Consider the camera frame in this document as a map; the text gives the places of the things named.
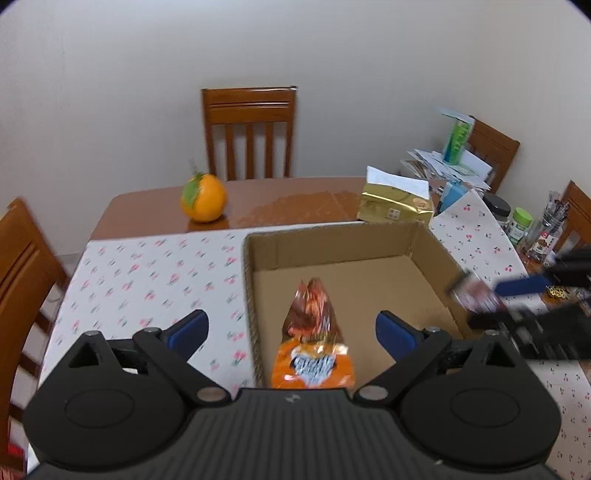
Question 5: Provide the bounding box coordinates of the orange foil snack packet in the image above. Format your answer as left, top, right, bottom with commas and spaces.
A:
270, 277, 357, 390

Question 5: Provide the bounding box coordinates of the glass jar with pens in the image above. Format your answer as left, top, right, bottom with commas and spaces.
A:
531, 191, 573, 241

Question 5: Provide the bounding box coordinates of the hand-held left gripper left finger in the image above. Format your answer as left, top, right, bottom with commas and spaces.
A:
56, 309, 230, 408

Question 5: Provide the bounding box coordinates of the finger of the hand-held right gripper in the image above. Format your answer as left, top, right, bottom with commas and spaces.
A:
465, 305, 527, 333
493, 249, 591, 298

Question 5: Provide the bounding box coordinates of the cardboard box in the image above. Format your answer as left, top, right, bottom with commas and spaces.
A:
242, 220, 481, 391

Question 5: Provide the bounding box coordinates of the cherry print tablecloth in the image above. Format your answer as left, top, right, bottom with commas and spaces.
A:
28, 187, 591, 480

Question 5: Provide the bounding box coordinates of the green lid bottle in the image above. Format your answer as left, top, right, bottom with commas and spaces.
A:
505, 208, 535, 246

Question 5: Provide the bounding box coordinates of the red patterned cloth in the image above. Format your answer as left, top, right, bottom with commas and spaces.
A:
0, 440, 26, 480

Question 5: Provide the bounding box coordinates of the green and white box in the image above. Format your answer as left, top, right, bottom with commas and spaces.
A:
441, 115, 474, 166

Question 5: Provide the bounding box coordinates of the wooden chair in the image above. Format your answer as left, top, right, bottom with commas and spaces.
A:
466, 116, 522, 195
0, 198, 71, 444
556, 180, 591, 252
201, 85, 298, 182

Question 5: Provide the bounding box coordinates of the orange fruit with leaf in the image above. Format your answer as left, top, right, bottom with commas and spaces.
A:
180, 159, 228, 224

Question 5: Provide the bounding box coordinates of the black lid jar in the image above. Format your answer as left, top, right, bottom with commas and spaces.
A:
482, 194, 512, 232

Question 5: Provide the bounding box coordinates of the red snack packet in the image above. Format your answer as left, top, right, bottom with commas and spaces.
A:
444, 270, 506, 317

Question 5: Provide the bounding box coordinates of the pile of papers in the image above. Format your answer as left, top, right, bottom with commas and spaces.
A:
399, 107, 494, 192

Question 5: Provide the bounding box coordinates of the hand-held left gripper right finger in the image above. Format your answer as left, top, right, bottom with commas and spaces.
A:
353, 310, 529, 408

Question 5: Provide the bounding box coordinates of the gold foil packet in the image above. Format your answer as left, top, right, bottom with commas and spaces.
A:
356, 166, 435, 225

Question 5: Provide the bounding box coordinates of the brown label bottle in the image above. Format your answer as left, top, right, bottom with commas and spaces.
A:
526, 231, 560, 264

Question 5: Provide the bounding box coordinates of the blue box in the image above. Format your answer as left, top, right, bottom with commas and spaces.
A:
436, 181, 472, 214

